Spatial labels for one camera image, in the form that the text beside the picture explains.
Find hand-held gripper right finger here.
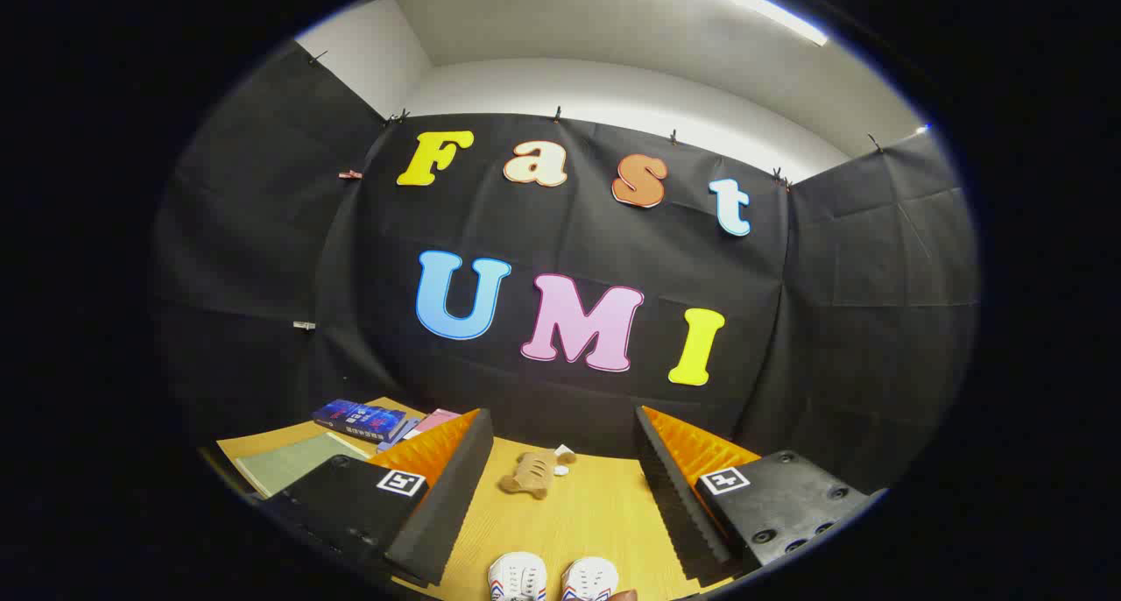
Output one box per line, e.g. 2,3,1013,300
633,405,888,586

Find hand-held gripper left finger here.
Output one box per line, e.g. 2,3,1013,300
261,408,496,588

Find white canvas shoe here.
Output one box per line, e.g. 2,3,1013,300
487,551,549,601
560,555,621,601

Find green fabric storage box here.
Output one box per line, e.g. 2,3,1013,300
235,432,373,499

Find pale blue book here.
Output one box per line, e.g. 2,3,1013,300
377,419,423,453

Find brown plush toy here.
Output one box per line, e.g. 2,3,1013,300
499,448,561,500

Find dark blue book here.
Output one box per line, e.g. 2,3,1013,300
312,398,409,445

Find row of black clips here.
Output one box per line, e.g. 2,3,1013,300
307,49,885,192

